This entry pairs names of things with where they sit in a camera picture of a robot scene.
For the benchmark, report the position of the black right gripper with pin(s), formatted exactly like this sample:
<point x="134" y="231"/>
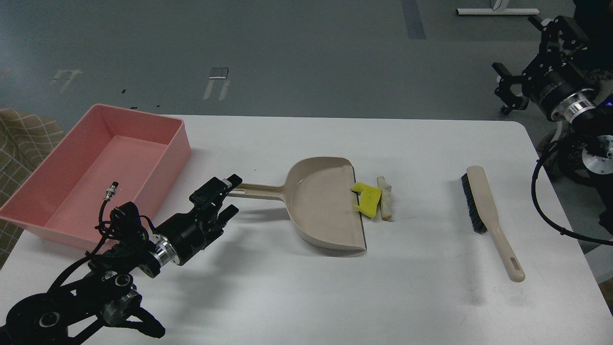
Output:
<point x="552" y="81"/>

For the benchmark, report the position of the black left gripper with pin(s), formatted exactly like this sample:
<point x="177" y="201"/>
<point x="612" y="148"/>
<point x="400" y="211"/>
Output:
<point x="183" y="235"/>

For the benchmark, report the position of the beige plastic dustpan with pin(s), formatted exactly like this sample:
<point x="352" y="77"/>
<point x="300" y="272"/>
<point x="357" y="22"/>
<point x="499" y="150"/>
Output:
<point x="318" y="198"/>

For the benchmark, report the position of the beige brush with black bristles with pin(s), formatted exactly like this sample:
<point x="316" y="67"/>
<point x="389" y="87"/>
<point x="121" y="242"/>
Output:
<point x="484" y="217"/>

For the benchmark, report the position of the yellow sponge piece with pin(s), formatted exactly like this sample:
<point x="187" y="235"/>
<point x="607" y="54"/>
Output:
<point x="369" y="197"/>

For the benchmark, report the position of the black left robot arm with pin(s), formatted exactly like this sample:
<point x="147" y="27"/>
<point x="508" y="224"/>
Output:
<point x="98" y="290"/>

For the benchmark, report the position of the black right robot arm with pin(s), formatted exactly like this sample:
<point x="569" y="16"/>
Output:
<point x="584" y="155"/>

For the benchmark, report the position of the pink plastic bin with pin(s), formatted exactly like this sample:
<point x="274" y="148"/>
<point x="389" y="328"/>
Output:
<point x="144" y="153"/>

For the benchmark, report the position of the checkered beige cloth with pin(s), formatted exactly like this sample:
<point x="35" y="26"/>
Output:
<point x="25" y="141"/>

